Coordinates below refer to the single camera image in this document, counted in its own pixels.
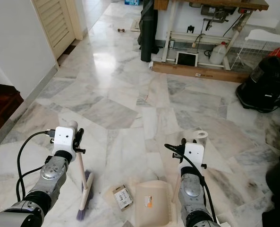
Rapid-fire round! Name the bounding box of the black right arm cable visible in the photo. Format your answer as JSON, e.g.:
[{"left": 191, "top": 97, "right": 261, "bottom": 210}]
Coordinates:
[{"left": 164, "top": 143, "right": 220, "bottom": 224}]

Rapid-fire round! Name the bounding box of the black rolled mat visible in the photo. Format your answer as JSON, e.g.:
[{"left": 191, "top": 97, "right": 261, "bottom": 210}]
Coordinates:
[{"left": 140, "top": 0, "right": 160, "bottom": 63}]

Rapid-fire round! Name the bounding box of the white framed tablet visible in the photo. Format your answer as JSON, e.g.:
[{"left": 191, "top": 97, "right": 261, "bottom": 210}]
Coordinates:
[{"left": 175, "top": 51, "right": 199, "bottom": 68}]

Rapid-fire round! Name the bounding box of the black vacuum cleaner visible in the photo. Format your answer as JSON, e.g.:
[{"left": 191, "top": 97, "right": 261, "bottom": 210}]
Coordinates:
[{"left": 236, "top": 55, "right": 280, "bottom": 114}]

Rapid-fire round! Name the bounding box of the black robot leg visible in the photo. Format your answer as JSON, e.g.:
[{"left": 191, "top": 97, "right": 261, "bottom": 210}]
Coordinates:
[{"left": 262, "top": 155, "right": 280, "bottom": 227}]

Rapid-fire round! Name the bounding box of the dark wooden furniture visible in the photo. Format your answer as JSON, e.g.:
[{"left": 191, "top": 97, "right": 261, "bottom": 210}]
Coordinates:
[{"left": 0, "top": 79, "right": 24, "bottom": 143}]

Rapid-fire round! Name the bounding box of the beige long-handled dustpan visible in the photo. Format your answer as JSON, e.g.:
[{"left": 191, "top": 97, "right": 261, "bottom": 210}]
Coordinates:
[{"left": 135, "top": 131, "right": 208, "bottom": 226}]

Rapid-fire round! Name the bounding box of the beige louvered door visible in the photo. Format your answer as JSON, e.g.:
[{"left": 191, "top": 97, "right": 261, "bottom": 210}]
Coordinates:
[{"left": 33, "top": 0, "right": 85, "bottom": 60}]

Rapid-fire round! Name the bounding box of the brown wooden table top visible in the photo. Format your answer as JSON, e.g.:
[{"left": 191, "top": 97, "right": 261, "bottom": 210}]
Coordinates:
[{"left": 154, "top": 0, "right": 269, "bottom": 11}]

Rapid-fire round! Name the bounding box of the white wire rack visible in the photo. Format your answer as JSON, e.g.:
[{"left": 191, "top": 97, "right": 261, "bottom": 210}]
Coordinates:
[{"left": 229, "top": 40, "right": 278, "bottom": 72}]

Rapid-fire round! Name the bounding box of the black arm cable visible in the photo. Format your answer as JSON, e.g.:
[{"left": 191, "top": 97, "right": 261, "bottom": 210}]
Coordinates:
[
  {"left": 164, "top": 143, "right": 220, "bottom": 224},
  {"left": 16, "top": 131, "right": 56, "bottom": 201}
]

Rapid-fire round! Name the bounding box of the grey sewing table motor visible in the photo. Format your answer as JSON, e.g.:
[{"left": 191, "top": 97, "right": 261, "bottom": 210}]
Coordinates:
[{"left": 201, "top": 4, "right": 231, "bottom": 23}]

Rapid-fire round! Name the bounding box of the small printed cardboard box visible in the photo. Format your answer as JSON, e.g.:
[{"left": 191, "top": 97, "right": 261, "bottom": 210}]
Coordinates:
[{"left": 112, "top": 185, "right": 134, "bottom": 210}]

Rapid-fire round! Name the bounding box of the flat brown cardboard box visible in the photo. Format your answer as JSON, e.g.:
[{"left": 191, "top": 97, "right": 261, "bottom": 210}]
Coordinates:
[{"left": 151, "top": 61, "right": 252, "bottom": 84}]

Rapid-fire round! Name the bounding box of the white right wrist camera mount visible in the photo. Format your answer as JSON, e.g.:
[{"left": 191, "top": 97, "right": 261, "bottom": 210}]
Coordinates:
[{"left": 183, "top": 142, "right": 206, "bottom": 169}]

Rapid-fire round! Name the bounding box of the white plastic tray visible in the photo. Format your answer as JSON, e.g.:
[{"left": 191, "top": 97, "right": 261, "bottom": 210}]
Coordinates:
[{"left": 245, "top": 29, "right": 280, "bottom": 44}]

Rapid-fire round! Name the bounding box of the translucent plastic jug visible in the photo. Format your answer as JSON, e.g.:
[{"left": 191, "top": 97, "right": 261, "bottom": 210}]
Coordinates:
[{"left": 209, "top": 41, "right": 229, "bottom": 66}]

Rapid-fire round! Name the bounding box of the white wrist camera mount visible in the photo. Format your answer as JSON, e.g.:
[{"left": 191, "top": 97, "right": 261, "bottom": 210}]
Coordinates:
[
  {"left": 183, "top": 142, "right": 206, "bottom": 169},
  {"left": 53, "top": 126, "right": 77, "bottom": 162}
]

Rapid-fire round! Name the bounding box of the wooden broom with purple bristles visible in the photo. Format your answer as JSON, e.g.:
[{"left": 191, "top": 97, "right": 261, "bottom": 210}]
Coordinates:
[{"left": 68, "top": 120, "right": 94, "bottom": 221}]

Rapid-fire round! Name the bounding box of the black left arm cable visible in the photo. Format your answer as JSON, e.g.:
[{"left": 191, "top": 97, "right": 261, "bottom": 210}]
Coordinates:
[{"left": 16, "top": 131, "right": 56, "bottom": 201}]

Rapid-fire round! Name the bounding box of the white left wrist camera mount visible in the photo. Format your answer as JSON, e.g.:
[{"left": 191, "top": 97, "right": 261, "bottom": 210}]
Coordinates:
[{"left": 53, "top": 126, "right": 77, "bottom": 162}]

